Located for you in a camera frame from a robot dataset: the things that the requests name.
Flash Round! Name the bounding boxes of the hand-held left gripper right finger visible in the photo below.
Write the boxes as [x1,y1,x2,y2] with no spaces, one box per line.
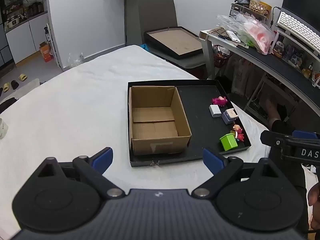
[191,148,284,199]

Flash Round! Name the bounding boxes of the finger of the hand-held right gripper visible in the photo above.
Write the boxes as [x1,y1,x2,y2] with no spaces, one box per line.
[292,130,320,139]
[260,131,292,148]

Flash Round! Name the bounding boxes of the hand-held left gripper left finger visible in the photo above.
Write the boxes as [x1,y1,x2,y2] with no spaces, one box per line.
[34,147,125,200]

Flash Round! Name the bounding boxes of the green cube toy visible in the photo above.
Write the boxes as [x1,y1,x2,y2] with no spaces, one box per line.
[219,133,238,152]

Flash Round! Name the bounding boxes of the girl doll figure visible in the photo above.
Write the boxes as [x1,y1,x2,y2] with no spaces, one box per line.
[230,124,245,142]

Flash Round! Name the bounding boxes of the black shallow tray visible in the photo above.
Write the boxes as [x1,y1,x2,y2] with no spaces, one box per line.
[127,79,252,168]

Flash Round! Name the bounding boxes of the white charger plug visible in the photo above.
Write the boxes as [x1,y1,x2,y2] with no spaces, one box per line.
[209,104,222,118]

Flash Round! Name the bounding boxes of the brown cardboard box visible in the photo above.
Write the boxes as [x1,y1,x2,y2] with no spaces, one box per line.
[128,86,192,156]

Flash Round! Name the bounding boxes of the pink toy figure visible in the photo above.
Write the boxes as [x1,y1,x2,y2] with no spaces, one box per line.
[212,96,228,107]

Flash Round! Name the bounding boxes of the person's right hand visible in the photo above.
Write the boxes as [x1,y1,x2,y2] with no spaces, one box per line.
[308,183,320,227]

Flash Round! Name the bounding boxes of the person's foot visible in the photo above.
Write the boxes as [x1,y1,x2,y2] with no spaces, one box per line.
[265,99,283,128]

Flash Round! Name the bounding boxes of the amber bottle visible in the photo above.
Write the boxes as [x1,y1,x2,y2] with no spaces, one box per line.
[302,64,313,79]

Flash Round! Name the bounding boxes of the panda figure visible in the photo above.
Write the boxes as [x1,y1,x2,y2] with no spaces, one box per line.
[273,41,284,58]

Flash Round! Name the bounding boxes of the white desk shelf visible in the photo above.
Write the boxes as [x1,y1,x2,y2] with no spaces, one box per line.
[275,25,320,62]

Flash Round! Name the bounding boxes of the red plastic basket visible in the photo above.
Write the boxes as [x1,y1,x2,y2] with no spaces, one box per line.
[213,45,230,68]

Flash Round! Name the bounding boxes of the clear plastic bag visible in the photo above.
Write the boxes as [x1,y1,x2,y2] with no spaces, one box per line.
[67,52,85,67]

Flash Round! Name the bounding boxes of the clear plastic bags pile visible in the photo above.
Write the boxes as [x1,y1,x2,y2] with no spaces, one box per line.
[216,14,275,55]

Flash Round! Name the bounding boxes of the white keyboard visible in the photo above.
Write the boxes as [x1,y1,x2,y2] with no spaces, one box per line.
[275,11,320,49]

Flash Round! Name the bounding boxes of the white phone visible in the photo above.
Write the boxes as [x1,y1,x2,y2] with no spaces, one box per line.
[226,30,241,43]

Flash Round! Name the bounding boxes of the orange cardboard box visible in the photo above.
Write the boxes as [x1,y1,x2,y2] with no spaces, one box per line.
[39,41,54,62]

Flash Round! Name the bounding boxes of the black framed cardboard tray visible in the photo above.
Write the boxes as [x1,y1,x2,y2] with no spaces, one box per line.
[144,26,204,60]

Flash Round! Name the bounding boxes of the white slim rack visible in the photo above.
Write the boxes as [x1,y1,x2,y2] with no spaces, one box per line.
[44,17,60,67]

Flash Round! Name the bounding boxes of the wicker basket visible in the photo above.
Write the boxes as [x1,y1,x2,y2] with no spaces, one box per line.
[249,0,267,15]

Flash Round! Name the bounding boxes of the white cabinet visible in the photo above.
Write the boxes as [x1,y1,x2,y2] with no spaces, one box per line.
[0,0,54,65]

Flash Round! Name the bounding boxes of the black framed glass door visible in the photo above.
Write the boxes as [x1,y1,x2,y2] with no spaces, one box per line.
[0,17,13,65]

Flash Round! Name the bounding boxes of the grey chair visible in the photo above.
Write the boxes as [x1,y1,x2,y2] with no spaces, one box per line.
[137,0,208,69]

